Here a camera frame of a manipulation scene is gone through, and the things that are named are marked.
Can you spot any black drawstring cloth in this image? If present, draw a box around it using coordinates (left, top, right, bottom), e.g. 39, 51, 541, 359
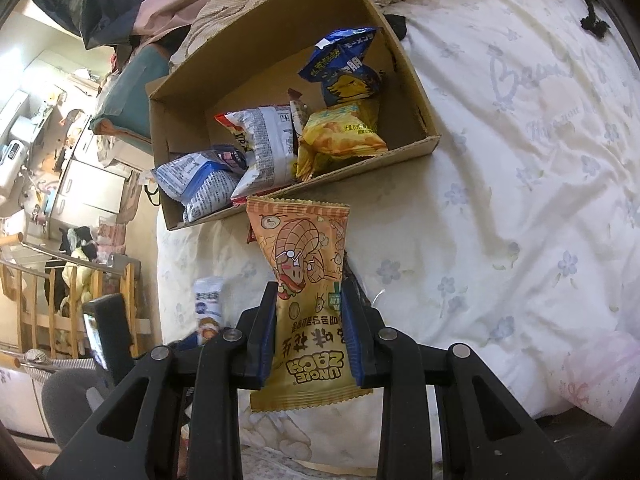
580, 0, 611, 41

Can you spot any small brown snack packet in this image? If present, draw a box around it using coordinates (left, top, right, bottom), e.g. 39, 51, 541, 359
287, 87, 311, 136

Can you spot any white water heater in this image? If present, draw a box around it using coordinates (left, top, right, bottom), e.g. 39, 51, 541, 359
0, 132, 31, 196

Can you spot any dark blue jacket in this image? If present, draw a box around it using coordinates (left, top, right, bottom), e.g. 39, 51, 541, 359
27, 0, 153, 51

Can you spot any white red-edged snack packet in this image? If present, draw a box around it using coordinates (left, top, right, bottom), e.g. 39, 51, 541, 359
215, 106, 301, 196

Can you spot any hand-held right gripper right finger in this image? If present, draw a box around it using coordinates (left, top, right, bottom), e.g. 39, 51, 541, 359
334, 280, 608, 480

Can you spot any white floral bed sheet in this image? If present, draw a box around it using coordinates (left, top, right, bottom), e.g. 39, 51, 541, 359
156, 0, 640, 480

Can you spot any wooden frame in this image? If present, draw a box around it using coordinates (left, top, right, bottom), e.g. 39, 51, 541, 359
0, 232, 138, 361

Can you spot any pink cloth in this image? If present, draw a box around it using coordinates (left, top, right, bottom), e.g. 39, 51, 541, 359
135, 0, 221, 41

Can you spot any small purple snack packet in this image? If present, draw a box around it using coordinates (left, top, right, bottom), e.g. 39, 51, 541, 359
212, 145, 248, 171

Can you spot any cardboard box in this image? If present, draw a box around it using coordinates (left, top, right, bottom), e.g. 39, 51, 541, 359
146, 0, 442, 232

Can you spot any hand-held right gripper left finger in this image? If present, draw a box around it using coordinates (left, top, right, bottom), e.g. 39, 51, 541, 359
37, 281, 279, 480

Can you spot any small white snack packet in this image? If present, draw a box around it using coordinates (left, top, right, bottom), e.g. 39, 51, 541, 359
192, 277, 226, 346

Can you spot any orange peanut snack packet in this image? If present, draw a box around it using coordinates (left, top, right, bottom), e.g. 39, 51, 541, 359
246, 196, 375, 413

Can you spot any black sock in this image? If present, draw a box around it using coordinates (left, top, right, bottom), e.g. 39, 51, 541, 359
382, 14, 408, 41

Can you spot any white kitchen cabinet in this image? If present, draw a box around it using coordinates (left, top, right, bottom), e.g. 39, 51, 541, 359
50, 157, 131, 226

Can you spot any yellow snack packet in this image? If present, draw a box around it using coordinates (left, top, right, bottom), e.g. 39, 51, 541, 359
296, 99, 388, 182

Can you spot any blue white snack packet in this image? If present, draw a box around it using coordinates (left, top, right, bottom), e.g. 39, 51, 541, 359
152, 151, 246, 223

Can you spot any dark blue snack packet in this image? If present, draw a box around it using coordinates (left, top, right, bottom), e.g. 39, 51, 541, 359
298, 27, 386, 108

